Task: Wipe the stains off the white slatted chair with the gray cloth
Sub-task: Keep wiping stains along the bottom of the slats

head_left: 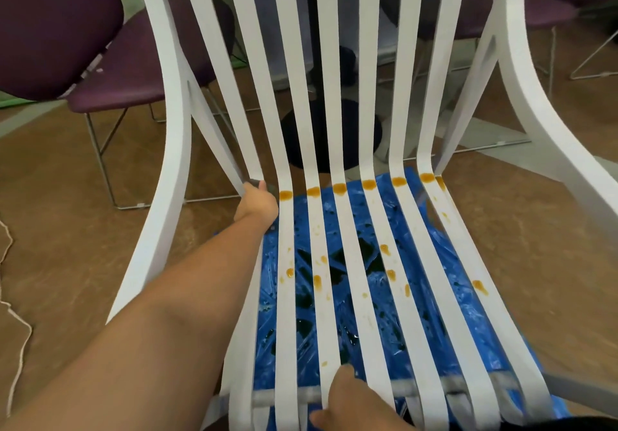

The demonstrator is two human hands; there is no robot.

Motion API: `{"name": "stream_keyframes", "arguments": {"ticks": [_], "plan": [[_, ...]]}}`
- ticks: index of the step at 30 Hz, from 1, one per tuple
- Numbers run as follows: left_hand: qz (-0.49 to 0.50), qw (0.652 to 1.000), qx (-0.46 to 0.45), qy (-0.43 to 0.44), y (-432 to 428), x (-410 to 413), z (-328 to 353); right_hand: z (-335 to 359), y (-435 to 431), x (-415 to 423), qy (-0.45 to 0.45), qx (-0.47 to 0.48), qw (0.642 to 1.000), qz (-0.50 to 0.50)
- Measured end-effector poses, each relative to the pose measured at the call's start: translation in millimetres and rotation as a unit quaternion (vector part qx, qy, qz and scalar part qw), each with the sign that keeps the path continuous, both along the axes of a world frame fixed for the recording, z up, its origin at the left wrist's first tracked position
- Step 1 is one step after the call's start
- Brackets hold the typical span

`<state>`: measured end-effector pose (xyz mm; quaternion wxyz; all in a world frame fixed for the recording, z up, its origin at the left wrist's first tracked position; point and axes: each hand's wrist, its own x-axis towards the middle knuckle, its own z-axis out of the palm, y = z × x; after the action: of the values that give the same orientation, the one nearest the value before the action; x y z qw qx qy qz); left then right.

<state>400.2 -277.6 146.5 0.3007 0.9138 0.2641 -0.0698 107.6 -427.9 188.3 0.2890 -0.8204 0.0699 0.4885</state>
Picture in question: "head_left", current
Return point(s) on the blue plastic sheet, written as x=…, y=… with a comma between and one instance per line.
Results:
x=304, y=310

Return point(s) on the person's left hand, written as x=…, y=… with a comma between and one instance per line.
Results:
x=258, y=206

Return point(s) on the purple lounge chair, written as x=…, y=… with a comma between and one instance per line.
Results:
x=48, y=25
x=550, y=10

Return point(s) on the person's right hand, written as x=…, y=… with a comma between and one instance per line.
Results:
x=357, y=406

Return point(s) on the white slatted chair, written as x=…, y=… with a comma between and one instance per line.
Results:
x=169, y=179

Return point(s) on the person's left forearm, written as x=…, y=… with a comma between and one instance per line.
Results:
x=145, y=339

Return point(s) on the black round table base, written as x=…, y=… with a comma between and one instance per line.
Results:
x=294, y=141

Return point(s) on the grey cleaning cloth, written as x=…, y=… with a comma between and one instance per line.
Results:
x=251, y=183

